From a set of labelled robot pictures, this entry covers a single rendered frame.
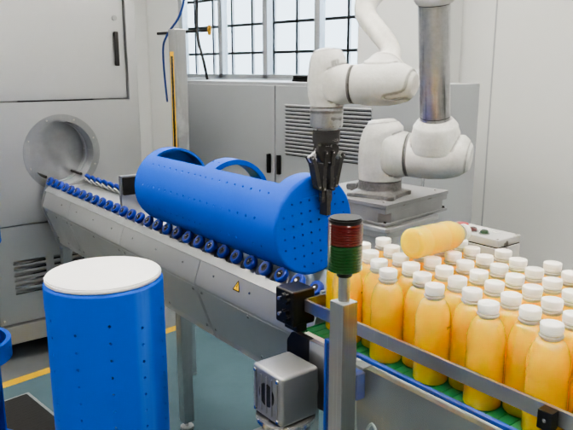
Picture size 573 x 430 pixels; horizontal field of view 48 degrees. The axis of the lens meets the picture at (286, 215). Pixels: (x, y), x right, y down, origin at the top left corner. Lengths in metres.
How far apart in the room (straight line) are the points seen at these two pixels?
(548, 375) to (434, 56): 1.23
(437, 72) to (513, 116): 2.35
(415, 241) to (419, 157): 0.78
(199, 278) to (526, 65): 2.90
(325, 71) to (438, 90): 0.57
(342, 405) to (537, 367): 0.36
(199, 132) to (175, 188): 2.40
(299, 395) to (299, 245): 0.47
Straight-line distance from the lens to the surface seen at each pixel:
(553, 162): 4.38
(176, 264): 2.27
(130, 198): 2.83
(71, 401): 1.65
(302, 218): 1.77
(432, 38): 2.13
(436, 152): 2.20
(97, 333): 1.55
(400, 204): 2.25
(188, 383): 2.86
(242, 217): 1.84
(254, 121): 4.12
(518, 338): 1.24
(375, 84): 1.65
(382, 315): 1.39
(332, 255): 1.16
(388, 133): 2.26
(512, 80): 4.48
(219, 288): 2.03
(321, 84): 1.71
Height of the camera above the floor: 1.52
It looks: 13 degrees down
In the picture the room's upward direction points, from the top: straight up
